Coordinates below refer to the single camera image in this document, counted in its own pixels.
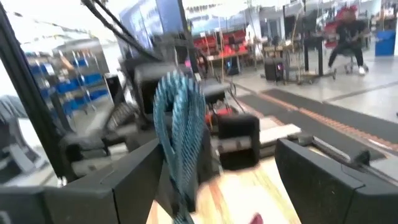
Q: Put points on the computer monitor with blue screen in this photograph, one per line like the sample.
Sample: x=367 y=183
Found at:
x=146 y=21

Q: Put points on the black striped floor mat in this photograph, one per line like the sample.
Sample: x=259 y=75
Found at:
x=323 y=118

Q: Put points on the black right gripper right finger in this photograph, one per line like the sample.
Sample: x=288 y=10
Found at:
x=335 y=189

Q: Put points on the person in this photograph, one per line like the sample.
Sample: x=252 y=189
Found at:
x=349 y=34

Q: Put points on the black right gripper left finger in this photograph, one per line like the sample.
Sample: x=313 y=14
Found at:
x=102 y=193

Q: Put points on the black aluminium table frame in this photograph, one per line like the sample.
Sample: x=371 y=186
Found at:
x=28 y=102

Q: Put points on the blue bin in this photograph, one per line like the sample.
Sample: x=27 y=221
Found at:
x=385 y=43

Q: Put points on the shelf with blue bins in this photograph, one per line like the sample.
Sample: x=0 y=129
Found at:
x=74 y=81

